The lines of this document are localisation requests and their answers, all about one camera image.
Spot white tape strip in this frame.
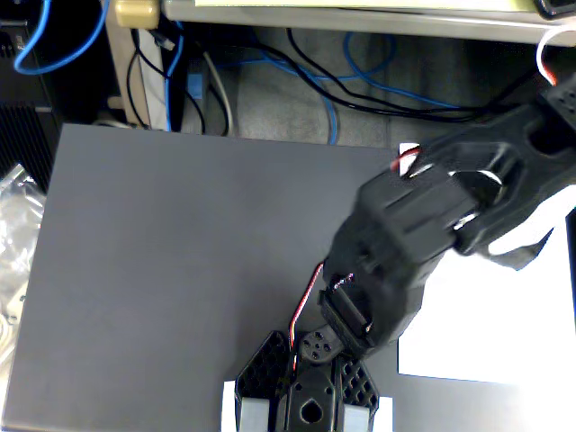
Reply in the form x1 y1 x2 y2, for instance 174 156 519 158
221 380 239 432
379 395 394 432

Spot dark grey work board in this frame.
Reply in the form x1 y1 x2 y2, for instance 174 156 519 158
2 123 576 432

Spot grey translucent clamp block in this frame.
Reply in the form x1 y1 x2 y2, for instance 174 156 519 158
344 402 374 432
237 398 272 432

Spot grey desk top edge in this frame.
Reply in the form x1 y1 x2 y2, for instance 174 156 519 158
162 0 576 47

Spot beige desk leg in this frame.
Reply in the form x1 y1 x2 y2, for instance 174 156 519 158
105 20 167 131

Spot white paper sheet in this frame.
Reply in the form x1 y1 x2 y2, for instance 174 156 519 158
398 142 576 389

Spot beige corner cap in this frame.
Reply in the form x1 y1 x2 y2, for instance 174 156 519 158
112 0 162 29

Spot clear plastic bag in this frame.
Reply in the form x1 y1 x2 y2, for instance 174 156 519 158
0 162 47 365

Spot black computer tower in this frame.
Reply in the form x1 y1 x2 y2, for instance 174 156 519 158
0 17 62 193

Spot black desk object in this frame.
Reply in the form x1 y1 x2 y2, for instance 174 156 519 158
533 0 576 20

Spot white red base servo cable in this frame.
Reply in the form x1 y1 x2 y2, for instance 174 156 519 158
289 262 356 374

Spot long blue floor cable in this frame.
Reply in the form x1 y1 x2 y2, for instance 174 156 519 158
215 31 463 146

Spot grey thick cable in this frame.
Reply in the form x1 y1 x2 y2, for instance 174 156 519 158
201 51 236 137

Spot red black elbow servo cable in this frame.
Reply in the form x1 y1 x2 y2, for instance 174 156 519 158
390 148 424 177

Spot blue vertical cable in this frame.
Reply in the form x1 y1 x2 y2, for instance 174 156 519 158
159 22 186 132

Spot black floor cables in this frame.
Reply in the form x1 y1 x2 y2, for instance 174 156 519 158
265 27 541 123

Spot thin black hanging cable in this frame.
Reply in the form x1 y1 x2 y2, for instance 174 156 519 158
127 29 163 130

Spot white red wrist servo cable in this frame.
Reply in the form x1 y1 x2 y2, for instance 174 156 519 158
536 26 576 86

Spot blue looped network cable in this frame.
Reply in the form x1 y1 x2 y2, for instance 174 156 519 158
13 0 112 76

